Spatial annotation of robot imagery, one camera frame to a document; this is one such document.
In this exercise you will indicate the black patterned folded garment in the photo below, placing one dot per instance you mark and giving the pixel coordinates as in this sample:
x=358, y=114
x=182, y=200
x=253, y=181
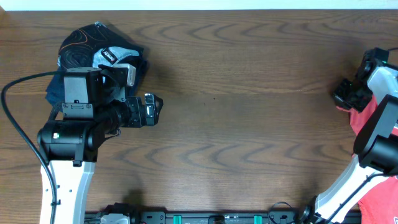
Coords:
x=94, y=45

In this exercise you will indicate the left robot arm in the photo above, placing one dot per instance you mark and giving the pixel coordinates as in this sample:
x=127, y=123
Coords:
x=96, y=106

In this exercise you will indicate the navy blue folded garment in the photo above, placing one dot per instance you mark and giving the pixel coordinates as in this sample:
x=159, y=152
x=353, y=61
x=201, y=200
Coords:
x=55, y=89

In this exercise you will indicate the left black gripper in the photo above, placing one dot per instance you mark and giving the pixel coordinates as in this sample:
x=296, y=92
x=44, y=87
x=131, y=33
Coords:
x=138, y=119

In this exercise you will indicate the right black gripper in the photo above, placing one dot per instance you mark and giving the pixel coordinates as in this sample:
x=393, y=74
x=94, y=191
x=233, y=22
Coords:
x=339, y=95

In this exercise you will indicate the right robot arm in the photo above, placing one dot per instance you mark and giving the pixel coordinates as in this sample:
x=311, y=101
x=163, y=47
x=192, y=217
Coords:
x=375, y=147

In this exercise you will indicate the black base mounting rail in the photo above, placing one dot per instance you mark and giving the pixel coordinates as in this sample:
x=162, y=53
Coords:
x=280, y=213

